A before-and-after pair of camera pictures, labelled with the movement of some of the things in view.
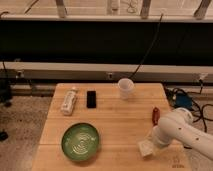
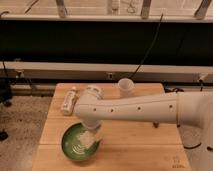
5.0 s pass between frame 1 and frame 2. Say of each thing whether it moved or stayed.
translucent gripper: moved
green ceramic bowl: stayed
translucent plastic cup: stayed
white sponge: moved
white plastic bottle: stayed
